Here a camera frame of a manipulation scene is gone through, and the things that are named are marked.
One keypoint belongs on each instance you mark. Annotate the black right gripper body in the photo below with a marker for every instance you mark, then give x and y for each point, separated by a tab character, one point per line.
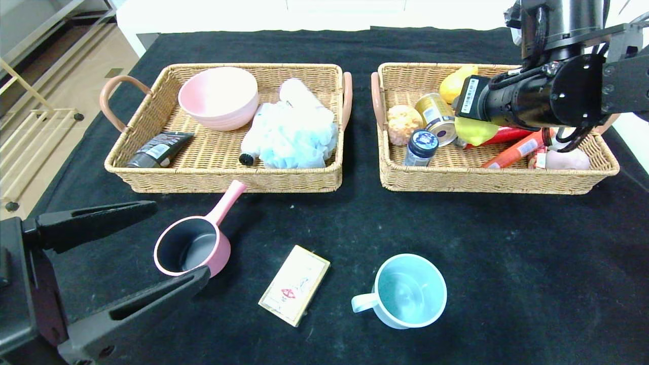
470	97

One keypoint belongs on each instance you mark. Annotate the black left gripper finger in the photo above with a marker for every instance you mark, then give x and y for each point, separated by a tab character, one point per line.
195	281
91	225

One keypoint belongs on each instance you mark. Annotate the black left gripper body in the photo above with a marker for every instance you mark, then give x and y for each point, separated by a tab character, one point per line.
20	284

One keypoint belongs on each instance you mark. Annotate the yellow lemon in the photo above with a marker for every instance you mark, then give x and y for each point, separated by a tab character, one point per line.
474	133

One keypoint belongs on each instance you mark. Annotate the gold drink can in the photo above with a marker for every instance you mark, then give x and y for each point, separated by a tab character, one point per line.
433	114

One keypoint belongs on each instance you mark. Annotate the orange sausage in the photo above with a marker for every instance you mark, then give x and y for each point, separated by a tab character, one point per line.
514	152

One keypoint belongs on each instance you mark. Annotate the yellow pear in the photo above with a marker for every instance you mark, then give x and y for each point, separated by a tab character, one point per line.
451	88

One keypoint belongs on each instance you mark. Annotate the red soda can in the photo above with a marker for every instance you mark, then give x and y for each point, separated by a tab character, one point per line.
507	136

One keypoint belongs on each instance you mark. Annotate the small jar blue lid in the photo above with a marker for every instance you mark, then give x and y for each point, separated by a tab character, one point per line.
421	143

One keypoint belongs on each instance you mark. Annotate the beige bumpy pastry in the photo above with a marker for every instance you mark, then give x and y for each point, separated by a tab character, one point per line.
404	124

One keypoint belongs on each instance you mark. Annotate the wooden rolling rack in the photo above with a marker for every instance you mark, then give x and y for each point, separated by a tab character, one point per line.
12	207

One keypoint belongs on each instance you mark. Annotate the red white candy packet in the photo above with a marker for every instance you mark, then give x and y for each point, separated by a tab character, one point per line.
536	159

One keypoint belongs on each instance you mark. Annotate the cream gold-edged card box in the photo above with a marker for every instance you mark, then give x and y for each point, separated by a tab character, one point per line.
294	286

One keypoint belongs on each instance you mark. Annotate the black cosmetic tube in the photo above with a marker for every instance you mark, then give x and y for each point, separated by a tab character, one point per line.
159	151

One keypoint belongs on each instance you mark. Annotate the pale pink peach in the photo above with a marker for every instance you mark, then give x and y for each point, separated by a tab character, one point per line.
570	159

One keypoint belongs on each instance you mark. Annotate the white bottle black cap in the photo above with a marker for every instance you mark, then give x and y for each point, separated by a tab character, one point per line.
250	144

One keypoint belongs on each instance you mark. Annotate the black table cloth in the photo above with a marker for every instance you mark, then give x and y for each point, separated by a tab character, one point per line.
324	50

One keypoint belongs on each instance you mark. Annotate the brass floor outlet cover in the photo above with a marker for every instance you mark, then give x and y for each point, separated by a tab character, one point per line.
114	74

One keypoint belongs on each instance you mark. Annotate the white cylindrical bottle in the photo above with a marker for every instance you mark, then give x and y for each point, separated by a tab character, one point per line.
299	94

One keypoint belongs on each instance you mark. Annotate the light blue bath loofah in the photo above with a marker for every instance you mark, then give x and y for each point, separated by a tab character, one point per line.
296	137

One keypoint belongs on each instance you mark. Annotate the pink bowl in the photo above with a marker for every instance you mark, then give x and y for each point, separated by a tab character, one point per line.
218	99

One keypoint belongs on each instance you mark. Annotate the light blue mug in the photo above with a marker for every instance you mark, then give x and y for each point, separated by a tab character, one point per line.
410	294

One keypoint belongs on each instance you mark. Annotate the grey shelf unit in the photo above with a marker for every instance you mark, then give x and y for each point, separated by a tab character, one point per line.
20	20

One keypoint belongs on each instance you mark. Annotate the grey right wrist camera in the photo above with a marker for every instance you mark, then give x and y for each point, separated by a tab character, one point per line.
513	25

